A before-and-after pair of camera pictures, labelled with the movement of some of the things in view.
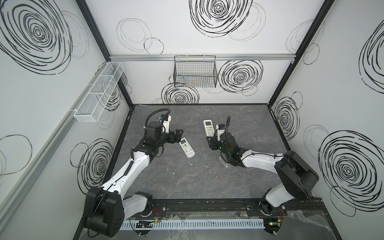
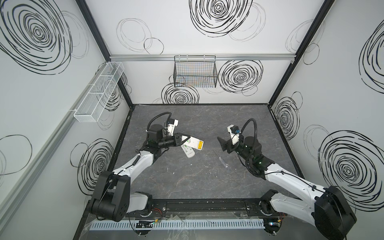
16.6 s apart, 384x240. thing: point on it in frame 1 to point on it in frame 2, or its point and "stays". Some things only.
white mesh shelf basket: (89, 110) stays
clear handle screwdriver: (225, 164) stays
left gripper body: (172, 136) stays
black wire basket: (198, 71) stays
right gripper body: (216, 141) to (229, 145)
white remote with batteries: (209, 128) to (195, 142)
